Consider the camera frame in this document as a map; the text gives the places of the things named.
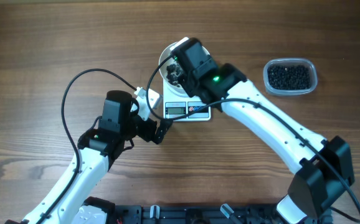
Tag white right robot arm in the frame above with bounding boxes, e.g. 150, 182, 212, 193
171, 38, 354, 223

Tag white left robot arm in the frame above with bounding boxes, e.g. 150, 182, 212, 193
21, 88, 171, 223

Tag white digital kitchen scale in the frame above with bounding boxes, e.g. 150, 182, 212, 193
163, 82, 211, 122

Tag black beans in bowl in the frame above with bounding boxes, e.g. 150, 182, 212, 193
166, 63, 184, 88

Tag clear plastic bean container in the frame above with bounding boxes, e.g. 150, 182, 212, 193
263, 58, 318, 96

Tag black beans in container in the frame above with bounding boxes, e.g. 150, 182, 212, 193
267, 65, 311, 90

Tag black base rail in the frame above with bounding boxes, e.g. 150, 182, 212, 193
76, 201, 285, 224

